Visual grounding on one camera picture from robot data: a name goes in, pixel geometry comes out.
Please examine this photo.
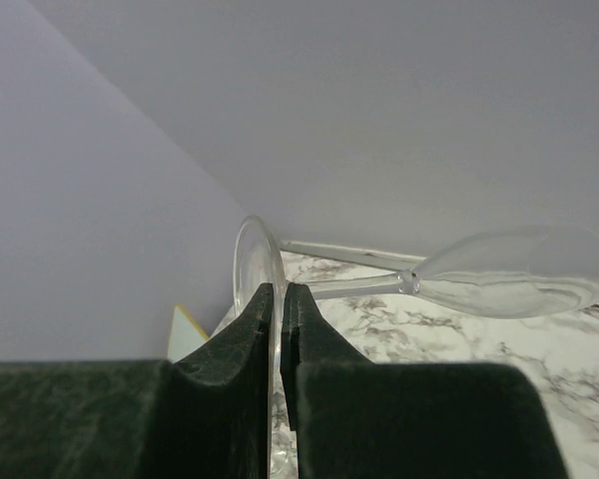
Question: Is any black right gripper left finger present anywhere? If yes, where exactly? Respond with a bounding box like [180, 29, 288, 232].
[0, 284, 274, 478]

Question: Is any yellow framed whiteboard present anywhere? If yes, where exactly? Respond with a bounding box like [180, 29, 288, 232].
[167, 303, 210, 363]

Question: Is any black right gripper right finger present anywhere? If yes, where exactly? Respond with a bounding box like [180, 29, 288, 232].
[282, 283, 568, 478]

